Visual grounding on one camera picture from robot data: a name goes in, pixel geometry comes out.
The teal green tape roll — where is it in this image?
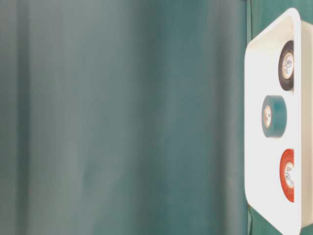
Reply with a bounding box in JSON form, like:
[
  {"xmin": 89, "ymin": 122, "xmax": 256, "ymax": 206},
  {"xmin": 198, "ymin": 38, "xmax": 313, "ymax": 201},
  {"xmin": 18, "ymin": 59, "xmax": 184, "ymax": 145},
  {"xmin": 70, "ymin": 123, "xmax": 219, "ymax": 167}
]
[{"xmin": 261, "ymin": 95, "xmax": 287, "ymax": 138}]

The black tape roll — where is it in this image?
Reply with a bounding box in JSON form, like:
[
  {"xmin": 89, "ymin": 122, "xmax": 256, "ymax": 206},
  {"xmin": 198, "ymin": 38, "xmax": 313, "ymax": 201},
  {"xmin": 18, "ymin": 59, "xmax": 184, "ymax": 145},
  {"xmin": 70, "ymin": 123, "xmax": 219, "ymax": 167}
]
[{"xmin": 278, "ymin": 40, "xmax": 294, "ymax": 91}]

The red tape roll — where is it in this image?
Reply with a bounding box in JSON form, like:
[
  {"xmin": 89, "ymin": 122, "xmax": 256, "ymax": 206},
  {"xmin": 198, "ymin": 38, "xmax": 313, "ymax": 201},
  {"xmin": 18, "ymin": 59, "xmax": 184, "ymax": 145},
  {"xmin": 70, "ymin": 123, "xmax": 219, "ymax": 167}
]
[{"xmin": 279, "ymin": 149, "xmax": 295, "ymax": 203}]

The white plastic tray case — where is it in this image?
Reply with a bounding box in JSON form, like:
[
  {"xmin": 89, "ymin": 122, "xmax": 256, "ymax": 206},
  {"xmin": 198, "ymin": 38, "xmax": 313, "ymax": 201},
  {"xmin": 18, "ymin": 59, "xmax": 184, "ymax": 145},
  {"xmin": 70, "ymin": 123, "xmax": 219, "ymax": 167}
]
[{"xmin": 245, "ymin": 8, "xmax": 313, "ymax": 235}]

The green table cloth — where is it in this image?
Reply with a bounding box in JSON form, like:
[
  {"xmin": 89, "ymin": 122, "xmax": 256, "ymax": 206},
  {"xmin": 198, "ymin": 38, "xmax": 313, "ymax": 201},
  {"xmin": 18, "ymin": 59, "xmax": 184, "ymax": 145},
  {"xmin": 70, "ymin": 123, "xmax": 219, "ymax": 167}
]
[{"xmin": 0, "ymin": 0, "xmax": 313, "ymax": 235}]

